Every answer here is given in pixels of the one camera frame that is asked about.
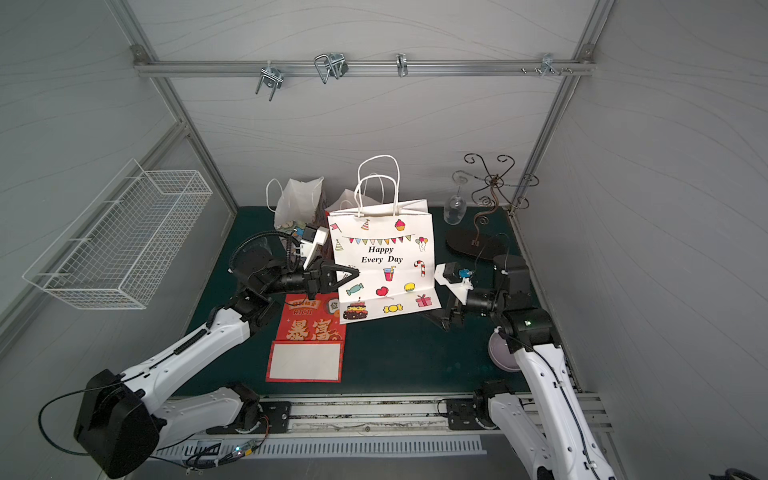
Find white paper bag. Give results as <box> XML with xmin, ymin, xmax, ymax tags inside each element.
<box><xmin>327</xmin><ymin>168</ymin><xmax>441</xmax><ymax>324</ymax></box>

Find red paper bag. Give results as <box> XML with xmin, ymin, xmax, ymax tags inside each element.
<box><xmin>266</xmin><ymin>293</ymin><xmax>346</xmax><ymax>383</ymax></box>
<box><xmin>325</xmin><ymin>189</ymin><xmax>381</xmax><ymax>213</ymax></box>

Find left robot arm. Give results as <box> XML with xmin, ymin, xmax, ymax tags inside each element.
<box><xmin>73</xmin><ymin>228</ymin><xmax>360</xmax><ymax>479</ymax></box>

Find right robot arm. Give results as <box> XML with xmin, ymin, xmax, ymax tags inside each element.
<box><xmin>434</xmin><ymin>255</ymin><xmax>616</xmax><ymax>479</ymax></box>

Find floral paper bag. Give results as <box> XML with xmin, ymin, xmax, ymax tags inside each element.
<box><xmin>265</xmin><ymin>177</ymin><xmax>326</xmax><ymax>231</ymax></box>

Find pink bowl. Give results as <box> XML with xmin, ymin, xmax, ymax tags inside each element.
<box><xmin>487</xmin><ymin>331</ymin><xmax>521</xmax><ymax>373</ymax></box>

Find scrolled metal glass rack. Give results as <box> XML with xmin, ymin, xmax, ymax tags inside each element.
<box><xmin>445</xmin><ymin>153</ymin><xmax>540</xmax><ymax>261</ymax></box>

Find wine glass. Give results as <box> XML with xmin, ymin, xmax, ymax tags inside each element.
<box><xmin>443</xmin><ymin>188</ymin><xmax>467</xmax><ymax>226</ymax></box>

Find white vent grille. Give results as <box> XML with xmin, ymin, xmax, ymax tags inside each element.
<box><xmin>154</xmin><ymin>435</ymin><xmax>487</xmax><ymax>462</ymax></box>

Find metal hook clamp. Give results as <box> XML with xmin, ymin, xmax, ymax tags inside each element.
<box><xmin>520</xmin><ymin>54</ymin><xmax>574</xmax><ymax>78</ymax></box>
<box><xmin>396</xmin><ymin>53</ymin><xmax>408</xmax><ymax>78</ymax></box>
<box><xmin>313</xmin><ymin>52</ymin><xmax>349</xmax><ymax>84</ymax></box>
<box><xmin>254</xmin><ymin>64</ymin><xmax>284</xmax><ymax>102</ymax></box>

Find leftmost metal hook clamp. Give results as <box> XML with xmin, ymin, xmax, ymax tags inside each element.
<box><xmin>254</xmin><ymin>64</ymin><xmax>284</xmax><ymax>102</ymax></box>

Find rightmost metal hook clamp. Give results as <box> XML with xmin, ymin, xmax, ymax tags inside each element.
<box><xmin>520</xmin><ymin>54</ymin><xmax>574</xmax><ymax>78</ymax></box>

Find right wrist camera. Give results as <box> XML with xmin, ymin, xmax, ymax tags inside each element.
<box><xmin>434</xmin><ymin>262</ymin><xmax>474</xmax><ymax>305</ymax></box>

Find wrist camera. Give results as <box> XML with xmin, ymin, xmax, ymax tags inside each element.
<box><xmin>434</xmin><ymin>262</ymin><xmax>474</xmax><ymax>305</ymax></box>
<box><xmin>292</xmin><ymin>226</ymin><xmax>329</xmax><ymax>270</ymax></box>

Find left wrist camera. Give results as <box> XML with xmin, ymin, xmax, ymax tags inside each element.
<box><xmin>292</xmin><ymin>226</ymin><xmax>329</xmax><ymax>270</ymax></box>

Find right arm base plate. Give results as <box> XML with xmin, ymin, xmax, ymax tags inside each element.
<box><xmin>440</xmin><ymin>397</ymin><xmax>498</xmax><ymax>431</ymax></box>

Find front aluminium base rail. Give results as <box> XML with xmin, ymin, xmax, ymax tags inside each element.
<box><xmin>149</xmin><ymin>392</ymin><xmax>613</xmax><ymax>442</ymax></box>

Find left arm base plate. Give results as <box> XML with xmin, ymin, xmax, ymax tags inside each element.
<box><xmin>206</xmin><ymin>401</ymin><xmax>292</xmax><ymax>435</ymax></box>

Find horizontal aluminium rail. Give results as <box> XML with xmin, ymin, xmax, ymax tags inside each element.
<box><xmin>134</xmin><ymin>56</ymin><xmax>597</xmax><ymax>79</ymax></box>

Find white wire basket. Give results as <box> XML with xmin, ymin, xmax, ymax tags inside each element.
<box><xmin>22</xmin><ymin>159</ymin><xmax>212</xmax><ymax>310</ymax></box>

